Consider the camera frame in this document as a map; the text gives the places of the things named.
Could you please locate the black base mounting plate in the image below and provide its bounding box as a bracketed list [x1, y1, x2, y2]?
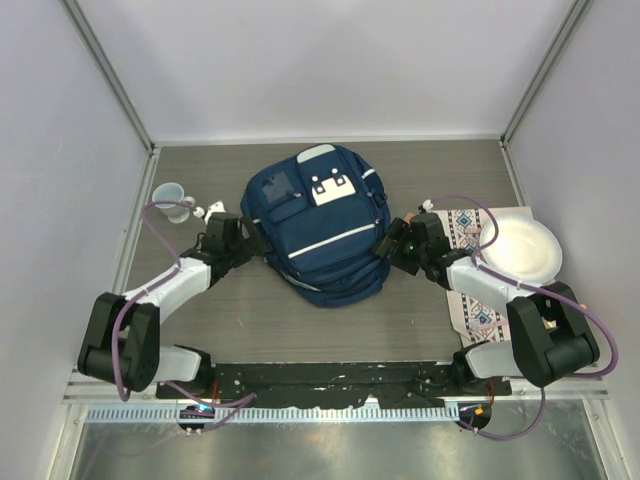
[156, 362, 512, 410]

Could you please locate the white paper plate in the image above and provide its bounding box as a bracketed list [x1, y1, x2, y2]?
[479, 214, 563, 283]

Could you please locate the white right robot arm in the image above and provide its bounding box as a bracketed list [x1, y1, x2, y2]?
[372, 213, 600, 395]

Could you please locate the light blue cup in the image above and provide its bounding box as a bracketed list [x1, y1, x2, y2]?
[151, 182, 196, 224]

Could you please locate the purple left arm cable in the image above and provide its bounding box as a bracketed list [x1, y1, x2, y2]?
[112, 199, 259, 435]

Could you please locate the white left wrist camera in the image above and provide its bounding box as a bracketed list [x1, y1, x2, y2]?
[193, 201, 227, 224]

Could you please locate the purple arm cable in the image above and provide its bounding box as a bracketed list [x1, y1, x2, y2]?
[424, 194, 620, 441]
[112, 199, 259, 435]

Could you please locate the perforated metal rail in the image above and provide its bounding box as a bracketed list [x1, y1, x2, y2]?
[85, 401, 459, 424]

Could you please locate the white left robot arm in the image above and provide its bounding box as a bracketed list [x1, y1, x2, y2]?
[77, 212, 267, 399]

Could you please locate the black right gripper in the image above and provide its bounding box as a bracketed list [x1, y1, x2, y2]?
[369, 218, 427, 276]

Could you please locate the navy blue student backpack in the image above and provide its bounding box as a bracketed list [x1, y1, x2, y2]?
[240, 143, 392, 308]

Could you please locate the patterned white placemat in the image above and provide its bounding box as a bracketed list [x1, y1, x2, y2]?
[437, 207, 555, 346]

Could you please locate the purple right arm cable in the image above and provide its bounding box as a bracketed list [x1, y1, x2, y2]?
[424, 194, 620, 441]

